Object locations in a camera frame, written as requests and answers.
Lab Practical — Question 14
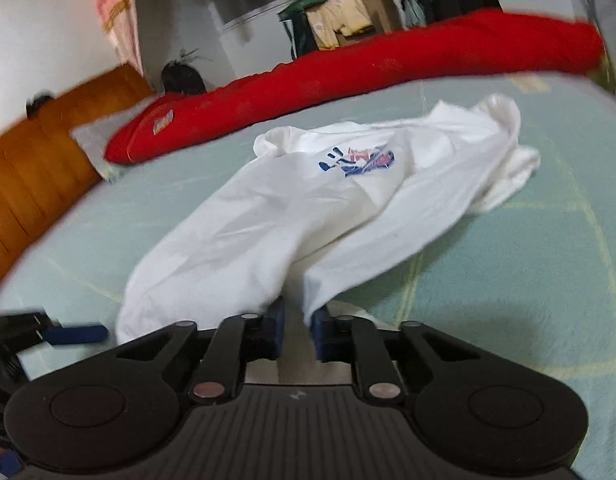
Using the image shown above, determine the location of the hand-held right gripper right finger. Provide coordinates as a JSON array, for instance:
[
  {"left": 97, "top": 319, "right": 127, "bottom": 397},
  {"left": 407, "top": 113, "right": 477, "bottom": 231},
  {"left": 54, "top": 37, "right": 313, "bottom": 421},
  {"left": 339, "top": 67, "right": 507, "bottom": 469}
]
[{"left": 310, "top": 305, "right": 481, "bottom": 406}]

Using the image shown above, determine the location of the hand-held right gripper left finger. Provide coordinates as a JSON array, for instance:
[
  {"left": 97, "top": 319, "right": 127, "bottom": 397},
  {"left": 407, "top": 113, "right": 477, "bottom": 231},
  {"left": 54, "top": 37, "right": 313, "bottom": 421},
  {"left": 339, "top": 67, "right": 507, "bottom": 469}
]
[{"left": 115, "top": 297, "right": 287, "bottom": 406}]

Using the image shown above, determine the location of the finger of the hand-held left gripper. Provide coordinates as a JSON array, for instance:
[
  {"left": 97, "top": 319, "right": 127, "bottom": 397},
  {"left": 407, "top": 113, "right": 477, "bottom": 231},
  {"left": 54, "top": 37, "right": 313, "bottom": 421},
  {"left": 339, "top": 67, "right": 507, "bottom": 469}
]
[{"left": 45, "top": 325, "right": 110, "bottom": 346}]

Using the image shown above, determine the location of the white printed long-sleeve shirt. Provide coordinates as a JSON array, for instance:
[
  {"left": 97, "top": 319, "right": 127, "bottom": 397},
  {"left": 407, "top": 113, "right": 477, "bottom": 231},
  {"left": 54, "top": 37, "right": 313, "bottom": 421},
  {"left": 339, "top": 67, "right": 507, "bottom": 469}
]
[{"left": 115, "top": 94, "right": 541, "bottom": 346}]

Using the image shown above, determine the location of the wooden headboard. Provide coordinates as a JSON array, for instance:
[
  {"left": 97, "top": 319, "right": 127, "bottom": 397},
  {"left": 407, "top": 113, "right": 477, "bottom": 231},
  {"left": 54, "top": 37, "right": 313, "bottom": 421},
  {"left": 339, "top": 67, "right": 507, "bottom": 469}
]
[{"left": 0, "top": 64, "right": 156, "bottom": 301}]

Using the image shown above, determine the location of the grey checked pillow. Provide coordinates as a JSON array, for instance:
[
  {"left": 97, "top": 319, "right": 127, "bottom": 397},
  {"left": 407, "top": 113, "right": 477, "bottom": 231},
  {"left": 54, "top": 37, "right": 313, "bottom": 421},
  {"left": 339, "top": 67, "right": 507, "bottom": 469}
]
[{"left": 70, "top": 119, "right": 134, "bottom": 181}]

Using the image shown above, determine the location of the small black item on headboard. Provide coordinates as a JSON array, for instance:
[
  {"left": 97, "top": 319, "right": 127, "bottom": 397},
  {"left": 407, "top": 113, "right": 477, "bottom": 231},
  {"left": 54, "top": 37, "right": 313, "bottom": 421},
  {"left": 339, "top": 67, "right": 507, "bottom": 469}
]
[{"left": 27, "top": 92, "right": 56, "bottom": 118}]

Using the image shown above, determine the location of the black backpack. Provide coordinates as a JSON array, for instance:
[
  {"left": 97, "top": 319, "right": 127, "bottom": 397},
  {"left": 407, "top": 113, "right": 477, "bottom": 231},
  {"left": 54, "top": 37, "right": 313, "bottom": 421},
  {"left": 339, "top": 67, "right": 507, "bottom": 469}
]
[{"left": 160, "top": 50, "right": 206, "bottom": 95}]

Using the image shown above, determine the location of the rolled red quilt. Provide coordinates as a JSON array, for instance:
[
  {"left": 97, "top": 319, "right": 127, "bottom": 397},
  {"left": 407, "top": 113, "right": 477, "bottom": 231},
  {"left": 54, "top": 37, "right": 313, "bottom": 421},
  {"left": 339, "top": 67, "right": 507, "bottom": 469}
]
[{"left": 105, "top": 10, "right": 605, "bottom": 165}]

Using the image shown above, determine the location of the yellow flower-print garment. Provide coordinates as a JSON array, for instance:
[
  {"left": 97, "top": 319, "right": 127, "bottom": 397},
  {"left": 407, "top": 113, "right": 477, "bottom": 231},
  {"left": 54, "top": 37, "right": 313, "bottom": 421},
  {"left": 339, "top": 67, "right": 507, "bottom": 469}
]
[{"left": 308, "top": 0, "right": 374, "bottom": 50}]

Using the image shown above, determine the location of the pink floral curtain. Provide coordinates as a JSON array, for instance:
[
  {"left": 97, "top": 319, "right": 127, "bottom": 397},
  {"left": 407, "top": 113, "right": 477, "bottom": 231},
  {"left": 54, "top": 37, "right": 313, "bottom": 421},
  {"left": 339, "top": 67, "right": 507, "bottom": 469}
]
[{"left": 83, "top": 0, "right": 144, "bottom": 73}]

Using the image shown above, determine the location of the cardboard box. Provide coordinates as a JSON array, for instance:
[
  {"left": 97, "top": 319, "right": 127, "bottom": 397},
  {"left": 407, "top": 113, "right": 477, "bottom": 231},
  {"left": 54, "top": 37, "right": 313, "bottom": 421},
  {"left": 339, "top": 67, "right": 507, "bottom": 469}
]
[{"left": 360, "top": 0, "right": 404, "bottom": 36}]

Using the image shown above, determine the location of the pale green hanging garment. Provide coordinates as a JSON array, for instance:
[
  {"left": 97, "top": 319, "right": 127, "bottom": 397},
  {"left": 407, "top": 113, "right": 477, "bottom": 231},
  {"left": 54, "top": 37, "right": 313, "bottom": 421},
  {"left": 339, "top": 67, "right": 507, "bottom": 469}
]
[{"left": 402, "top": 0, "right": 429, "bottom": 28}]

